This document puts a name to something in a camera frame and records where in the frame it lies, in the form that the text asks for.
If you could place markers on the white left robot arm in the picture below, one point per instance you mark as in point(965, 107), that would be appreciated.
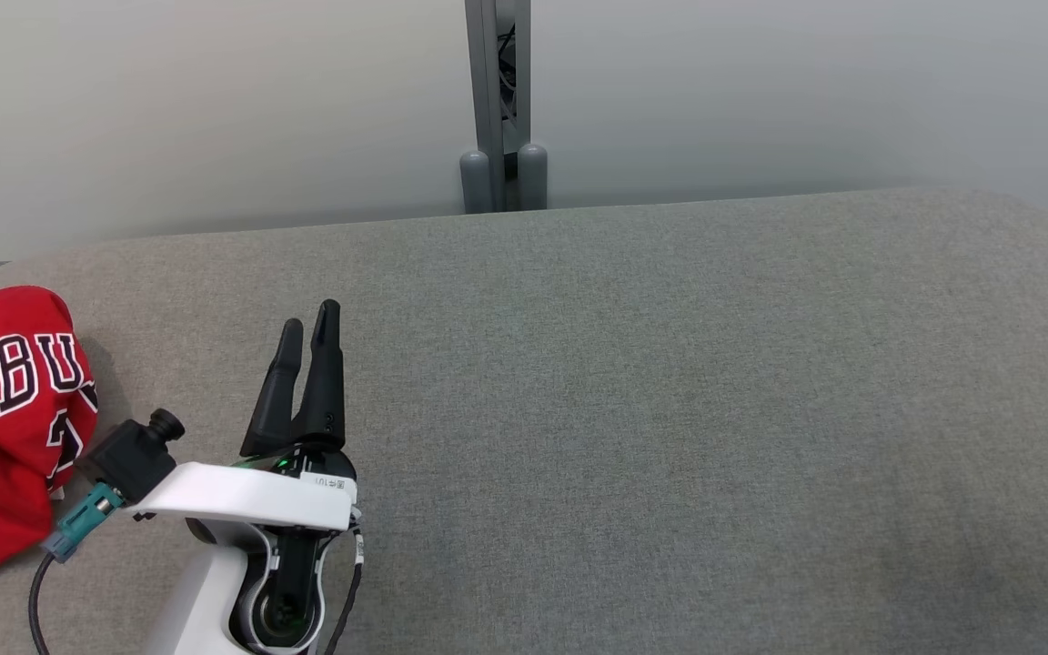
point(201, 600)

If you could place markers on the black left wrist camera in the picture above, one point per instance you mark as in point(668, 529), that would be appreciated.
point(128, 459)

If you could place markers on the grey metal partition post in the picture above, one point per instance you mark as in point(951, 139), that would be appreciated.
point(492, 91)

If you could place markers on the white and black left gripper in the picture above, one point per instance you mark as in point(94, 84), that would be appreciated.
point(251, 496)

